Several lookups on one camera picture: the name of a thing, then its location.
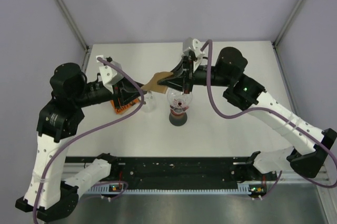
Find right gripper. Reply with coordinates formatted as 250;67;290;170
157;56;232;95

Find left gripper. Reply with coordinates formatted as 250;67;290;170
73;74;147;109

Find orange coffee filter box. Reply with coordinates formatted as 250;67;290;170
110;98;140;115

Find brown paper coffee filter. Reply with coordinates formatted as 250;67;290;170
141;72;173;94

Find clear glass dripper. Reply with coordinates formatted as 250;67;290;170
167;89;193;113

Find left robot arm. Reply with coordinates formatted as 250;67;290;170
15;58;145;223

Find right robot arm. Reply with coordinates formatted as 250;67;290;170
157;47;336;180

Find clear glass beaker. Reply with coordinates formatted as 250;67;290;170
142;90;156;113

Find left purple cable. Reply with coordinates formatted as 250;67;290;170
32;55;145;224

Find purple cable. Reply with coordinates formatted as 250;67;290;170
200;39;337;201
32;55;145;224

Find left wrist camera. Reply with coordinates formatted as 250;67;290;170
98;64;124;89

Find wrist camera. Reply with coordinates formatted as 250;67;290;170
182;37;205;62
98;64;124;89

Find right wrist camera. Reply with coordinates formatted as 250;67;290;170
182;37;205;62

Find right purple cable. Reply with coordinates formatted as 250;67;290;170
200;39;337;201

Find grey slotted cable duct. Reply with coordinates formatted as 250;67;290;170
86;183;118;194

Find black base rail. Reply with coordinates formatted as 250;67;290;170
105;157;276;190

